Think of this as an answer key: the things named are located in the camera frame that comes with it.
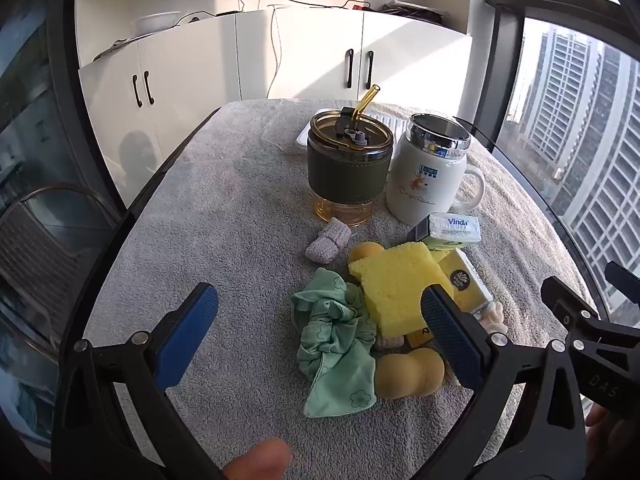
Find dark flat bundle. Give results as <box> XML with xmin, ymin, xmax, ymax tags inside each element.
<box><xmin>381</xmin><ymin>2</ymin><xmax>447</xmax><ymax>25</ymax></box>

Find white cabinet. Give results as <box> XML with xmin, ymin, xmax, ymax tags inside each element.
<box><xmin>75</xmin><ymin>6</ymin><xmax>474</xmax><ymax>207</ymax></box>

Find high-rise buildings outside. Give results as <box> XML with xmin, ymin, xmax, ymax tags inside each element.
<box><xmin>500</xmin><ymin>0</ymin><xmax>640</xmax><ymax>321</ymax></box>

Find white bowl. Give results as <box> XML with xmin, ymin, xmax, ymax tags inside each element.
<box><xmin>132</xmin><ymin>11</ymin><xmax>182</xmax><ymax>39</ymax></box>

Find white mug with lid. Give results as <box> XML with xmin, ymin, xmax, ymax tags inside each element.
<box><xmin>385</xmin><ymin>113</ymin><xmax>487</xmax><ymax>228</ymax></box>

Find person's right hand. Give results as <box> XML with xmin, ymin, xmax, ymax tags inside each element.
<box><xmin>585</xmin><ymin>404</ymin><xmax>640</xmax><ymax>463</ymax></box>

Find green scrunchie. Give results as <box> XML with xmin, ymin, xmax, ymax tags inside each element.
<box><xmin>291</xmin><ymin>267</ymin><xmax>379</xmax><ymax>419</ymax></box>

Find metal frame chair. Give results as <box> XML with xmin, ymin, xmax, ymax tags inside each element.
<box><xmin>0</xmin><ymin>182</ymin><xmax>127</xmax><ymax>356</ymax></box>

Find person's left hand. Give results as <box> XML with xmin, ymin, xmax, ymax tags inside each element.
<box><xmin>221</xmin><ymin>438</ymin><xmax>292</xmax><ymax>480</ymax></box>

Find gourd-shaped beige makeup sponge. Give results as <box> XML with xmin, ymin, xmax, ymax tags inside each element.
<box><xmin>374</xmin><ymin>346</ymin><xmax>446</xmax><ymax>401</ymax></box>

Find white and blue tissue pack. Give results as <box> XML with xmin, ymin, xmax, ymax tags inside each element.
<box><xmin>406</xmin><ymin>212</ymin><xmax>482</xmax><ymax>252</ymax></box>

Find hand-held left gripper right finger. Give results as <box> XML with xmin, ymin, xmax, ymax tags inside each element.
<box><xmin>421</xmin><ymin>284</ymin><xmax>587</xmax><ymax>480</ymax></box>

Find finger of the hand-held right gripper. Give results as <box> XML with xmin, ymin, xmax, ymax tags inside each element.
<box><xmin>604</xmin><ymin>261</ymin><xmax>640</xmax><ymax>307</ymax></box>
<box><xmin>541</xmin><ymin>275</ymin><xmax>640</xmax><ymax>416</ymax></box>

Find yellow rectangular sponge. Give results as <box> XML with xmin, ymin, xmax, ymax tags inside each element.
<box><xmin>348</xmin><ymin>241</ymin><xmax>456</xmax><ymax>337</ymax></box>

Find yellow tissue pack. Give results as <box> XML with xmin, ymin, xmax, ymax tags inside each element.
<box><xmin>432</xmin><ymin>248</ymin><xmax>496</xmax><ymax>317</ymax></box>

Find round yellow makeup sponge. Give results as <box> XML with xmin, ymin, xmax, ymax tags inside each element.
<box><xmin>348</xmin><ymin>241</ymin><xmax>386</xmax><ymax>264</ymax></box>

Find white cable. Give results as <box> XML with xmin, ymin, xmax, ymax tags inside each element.
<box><xmin>267</xmin><ymin>5</ymin><xmax>292</xmax><ymax>101</ymax></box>

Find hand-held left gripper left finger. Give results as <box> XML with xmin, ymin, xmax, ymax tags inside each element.
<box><xmin>50</xmin><ymin>282</ymin><xmax>226</xmax><ymax>480</ymax></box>

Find amber glass cup with straw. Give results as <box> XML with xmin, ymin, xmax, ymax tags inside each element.
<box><xmin>307</xmin><ymin>84</ymin><xmax>395</xmax><ymax>225</ymax></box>

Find black window frame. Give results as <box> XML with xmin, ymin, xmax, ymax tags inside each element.
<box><xmin>472</xmin><ymin>0</ymin><xmax>640</xmax><ymax>141</ymax></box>

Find white ribbed plastic tray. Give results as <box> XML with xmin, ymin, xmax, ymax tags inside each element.
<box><xmin>296</xmin><ymin>109</ymin><xmax>417</xmax><ymax>149</ymax></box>

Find grey knitted cuff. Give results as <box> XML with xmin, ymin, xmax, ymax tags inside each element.
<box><xmin>304</xmin><ymin>219</ymin><xmax>351</xmax><ymax>264</ymax></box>

